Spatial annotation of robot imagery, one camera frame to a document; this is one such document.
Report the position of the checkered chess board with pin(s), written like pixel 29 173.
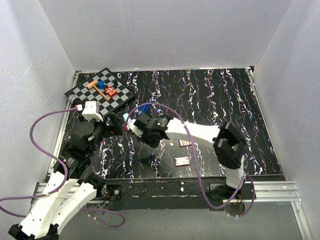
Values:
pixel 124 92

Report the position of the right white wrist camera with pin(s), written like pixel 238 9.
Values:
pixel 134 129

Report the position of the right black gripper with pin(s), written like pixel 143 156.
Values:
pixel 154 144

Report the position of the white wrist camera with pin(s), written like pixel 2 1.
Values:
pixel 134 129
pixel 90 110

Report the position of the staple box tray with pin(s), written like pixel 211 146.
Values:
pixel 184 143

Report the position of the red white staple box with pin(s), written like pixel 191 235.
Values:
pixel 182 161

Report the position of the blue toy block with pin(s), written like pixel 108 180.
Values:
pixel 101 85

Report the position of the black cylinder silver cap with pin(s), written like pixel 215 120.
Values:
pixel 74 100

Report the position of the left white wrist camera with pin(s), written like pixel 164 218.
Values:
pixel 90 110

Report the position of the light blue stapler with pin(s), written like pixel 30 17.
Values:
pixel 126 117

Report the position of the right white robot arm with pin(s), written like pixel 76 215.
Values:
pixel 226 141

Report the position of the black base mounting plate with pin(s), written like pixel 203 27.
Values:
pixel 153 193

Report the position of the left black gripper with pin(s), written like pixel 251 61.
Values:
pixel 116 128

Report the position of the wooden toy mallet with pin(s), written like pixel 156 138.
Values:
pixel 93 85

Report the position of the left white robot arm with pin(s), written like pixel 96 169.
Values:
pixel 66 193

